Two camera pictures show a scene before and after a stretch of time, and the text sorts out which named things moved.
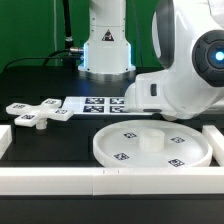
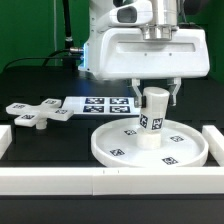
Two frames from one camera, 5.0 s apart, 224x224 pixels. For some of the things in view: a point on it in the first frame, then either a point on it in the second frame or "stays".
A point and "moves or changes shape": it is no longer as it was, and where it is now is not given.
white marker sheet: x=99 y=105 stays
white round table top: x=152 y=144 moves or changes shape
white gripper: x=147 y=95 → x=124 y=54
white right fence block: x=216 y=142 stays
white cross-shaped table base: x=38 y=113 stays
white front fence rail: x=111 y=181 stays
